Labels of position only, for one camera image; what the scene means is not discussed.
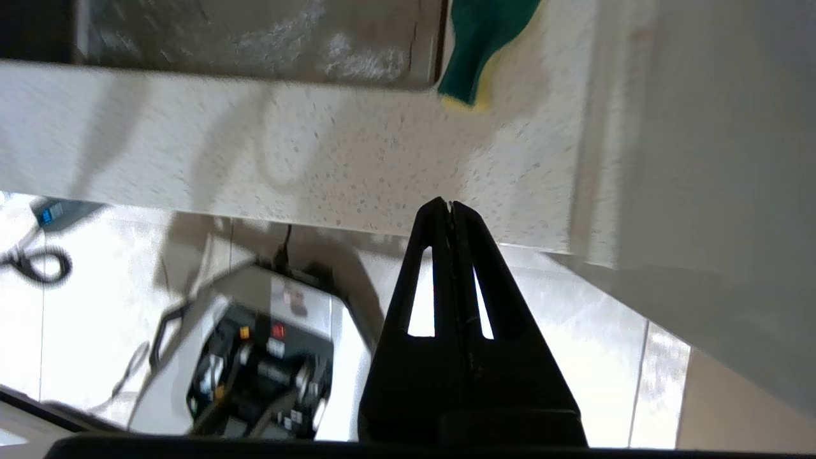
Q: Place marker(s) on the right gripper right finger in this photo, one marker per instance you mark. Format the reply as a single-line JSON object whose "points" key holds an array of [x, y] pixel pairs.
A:
{"points": [[510, 382]]}

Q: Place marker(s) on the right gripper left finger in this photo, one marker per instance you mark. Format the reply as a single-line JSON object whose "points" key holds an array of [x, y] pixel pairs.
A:
{"points": [[414, 382]]}

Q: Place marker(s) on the green and yellow sponge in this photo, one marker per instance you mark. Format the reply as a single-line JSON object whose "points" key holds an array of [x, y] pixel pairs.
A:
{"points": [[481, 44]]}

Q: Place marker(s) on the stainless steel sink basin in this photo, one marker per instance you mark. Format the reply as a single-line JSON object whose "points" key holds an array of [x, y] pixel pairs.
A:
{"points": [[255, 38]]}

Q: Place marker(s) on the grey device with black rim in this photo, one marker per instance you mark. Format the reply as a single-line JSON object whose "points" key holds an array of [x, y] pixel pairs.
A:
{"points": [[255, 357]]}

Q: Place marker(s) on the grey box with blue label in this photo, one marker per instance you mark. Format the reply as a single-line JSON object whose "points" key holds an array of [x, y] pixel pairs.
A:
{"points": [[60, 213]]}

